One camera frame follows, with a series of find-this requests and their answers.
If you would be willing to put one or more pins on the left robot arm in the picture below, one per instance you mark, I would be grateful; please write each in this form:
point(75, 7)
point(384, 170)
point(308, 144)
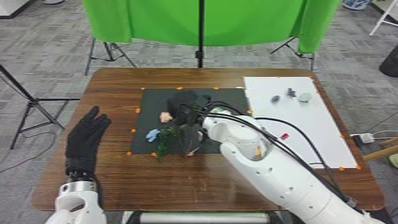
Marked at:
point(75, 203)

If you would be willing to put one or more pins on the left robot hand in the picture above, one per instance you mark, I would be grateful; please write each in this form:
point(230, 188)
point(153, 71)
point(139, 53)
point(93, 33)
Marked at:
point(84, 143)

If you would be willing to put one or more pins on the white power strip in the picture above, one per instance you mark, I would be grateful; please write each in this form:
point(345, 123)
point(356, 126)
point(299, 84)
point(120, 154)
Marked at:
point(363, 137)

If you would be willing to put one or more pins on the pale grey bar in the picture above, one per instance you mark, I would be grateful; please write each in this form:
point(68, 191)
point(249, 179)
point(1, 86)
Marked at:
point(201, 218)

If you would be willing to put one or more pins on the blue flower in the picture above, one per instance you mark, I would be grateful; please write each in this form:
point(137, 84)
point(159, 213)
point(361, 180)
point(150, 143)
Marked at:
point(153, 134)

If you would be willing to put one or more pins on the green sprig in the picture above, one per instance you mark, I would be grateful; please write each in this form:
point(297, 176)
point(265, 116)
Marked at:
point(166, 140)

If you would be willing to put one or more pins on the black tripod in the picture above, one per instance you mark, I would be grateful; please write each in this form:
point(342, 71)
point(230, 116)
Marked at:
point(33, 106)

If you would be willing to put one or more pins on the white sheet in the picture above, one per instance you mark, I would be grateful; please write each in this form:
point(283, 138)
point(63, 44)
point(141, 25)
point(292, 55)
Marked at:
point(295, 116)

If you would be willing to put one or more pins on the black stand pole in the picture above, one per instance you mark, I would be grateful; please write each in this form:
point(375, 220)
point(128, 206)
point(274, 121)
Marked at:
point(201, 36)

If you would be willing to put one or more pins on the dark mat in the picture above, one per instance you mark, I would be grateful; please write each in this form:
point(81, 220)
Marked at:
point(153, 103)

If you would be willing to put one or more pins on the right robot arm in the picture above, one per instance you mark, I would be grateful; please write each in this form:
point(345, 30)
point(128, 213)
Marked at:
point(278, 173)

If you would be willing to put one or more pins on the pink flower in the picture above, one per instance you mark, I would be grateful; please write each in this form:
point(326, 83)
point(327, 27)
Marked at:
point(166, 117)

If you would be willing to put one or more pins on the dark grey flower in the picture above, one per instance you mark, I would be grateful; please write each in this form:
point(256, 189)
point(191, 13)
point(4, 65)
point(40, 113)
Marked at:
point(292, 92)
point(276, 98)

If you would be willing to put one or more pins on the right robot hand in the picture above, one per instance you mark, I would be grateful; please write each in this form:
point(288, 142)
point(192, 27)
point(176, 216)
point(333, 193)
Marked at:
point(187, 105)

